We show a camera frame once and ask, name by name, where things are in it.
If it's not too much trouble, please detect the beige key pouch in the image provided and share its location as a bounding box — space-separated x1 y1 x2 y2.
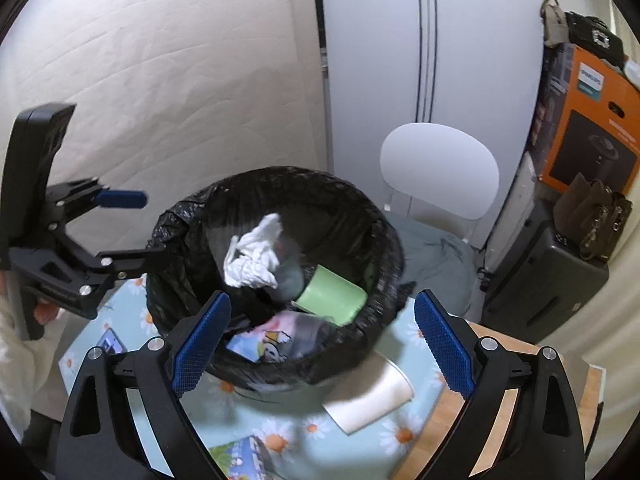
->
539 0 568 48

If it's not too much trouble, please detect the floral blue tablecloth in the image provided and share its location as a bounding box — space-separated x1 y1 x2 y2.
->
57 275 451 480

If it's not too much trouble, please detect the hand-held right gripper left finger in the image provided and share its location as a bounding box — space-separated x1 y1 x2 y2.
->
55 290 232 480

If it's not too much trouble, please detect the black handbag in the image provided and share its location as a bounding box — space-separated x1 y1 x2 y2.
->
565 10 626 68

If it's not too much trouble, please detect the brown handbag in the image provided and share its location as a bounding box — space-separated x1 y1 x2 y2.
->
552 172 633 262

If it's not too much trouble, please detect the wooden cutting board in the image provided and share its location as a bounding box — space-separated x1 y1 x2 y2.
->
400 320 608 480

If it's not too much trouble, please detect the white tissue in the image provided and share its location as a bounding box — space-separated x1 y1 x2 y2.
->
222 213 283 289

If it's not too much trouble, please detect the white wardrobe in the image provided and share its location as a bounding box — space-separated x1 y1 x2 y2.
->
310 0 551 261

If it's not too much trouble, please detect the cartoon print packet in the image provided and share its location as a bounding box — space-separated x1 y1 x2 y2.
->
226 310 341 363
209 435 281 480

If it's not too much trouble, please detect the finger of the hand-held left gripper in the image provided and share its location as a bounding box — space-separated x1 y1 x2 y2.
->
47 177 149 222
92 249 167 283

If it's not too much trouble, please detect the person's left hand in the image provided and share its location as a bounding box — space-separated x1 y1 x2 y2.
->
31 299 61 328

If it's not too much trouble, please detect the blue purple packet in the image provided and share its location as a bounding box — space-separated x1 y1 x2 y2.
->
92 329 128 357

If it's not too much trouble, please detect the green plastic container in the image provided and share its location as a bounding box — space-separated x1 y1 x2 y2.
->
291 265 367 328

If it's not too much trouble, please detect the orange cardboard box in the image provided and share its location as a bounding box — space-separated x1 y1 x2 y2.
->
530 42 640 196

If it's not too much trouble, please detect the white chair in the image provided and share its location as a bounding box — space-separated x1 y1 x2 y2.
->
379 122 501 246

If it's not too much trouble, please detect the clear bin with black bag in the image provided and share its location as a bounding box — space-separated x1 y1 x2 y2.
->
145 165 407 392

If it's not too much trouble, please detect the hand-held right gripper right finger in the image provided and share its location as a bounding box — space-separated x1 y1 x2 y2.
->
414 290 586 480

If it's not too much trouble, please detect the white paper cup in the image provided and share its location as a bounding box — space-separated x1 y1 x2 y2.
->
321 352 415 436

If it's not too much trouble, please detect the dark grey suitcase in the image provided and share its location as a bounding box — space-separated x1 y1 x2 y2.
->
480 200 611 345

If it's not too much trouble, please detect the grey green cushion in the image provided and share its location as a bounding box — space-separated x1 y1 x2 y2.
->
385 210 476 316

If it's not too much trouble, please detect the white backdrop sheet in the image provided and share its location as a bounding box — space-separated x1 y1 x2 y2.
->
0 0 331 281

